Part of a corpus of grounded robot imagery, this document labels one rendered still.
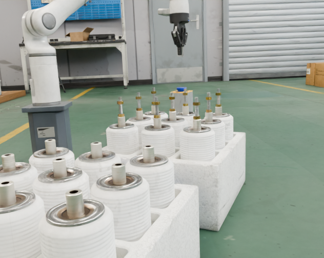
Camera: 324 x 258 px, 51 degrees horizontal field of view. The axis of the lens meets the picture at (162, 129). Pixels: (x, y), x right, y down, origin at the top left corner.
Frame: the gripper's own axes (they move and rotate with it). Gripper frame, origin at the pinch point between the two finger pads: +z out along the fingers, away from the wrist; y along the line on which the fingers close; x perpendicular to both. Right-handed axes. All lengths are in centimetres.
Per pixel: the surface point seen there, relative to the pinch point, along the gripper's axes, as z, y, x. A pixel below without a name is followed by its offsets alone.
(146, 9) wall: -82, 429, 220
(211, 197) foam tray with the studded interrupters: 37, -49, -25
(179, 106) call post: 21.1, -3.5, -0.1
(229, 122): 23.6, -19.3, -23.6
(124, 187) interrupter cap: 21, -85, -22
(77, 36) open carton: -39, 334, 300
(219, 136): 25.6, -31.8, -23.3
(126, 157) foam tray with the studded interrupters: 29, -48, -1
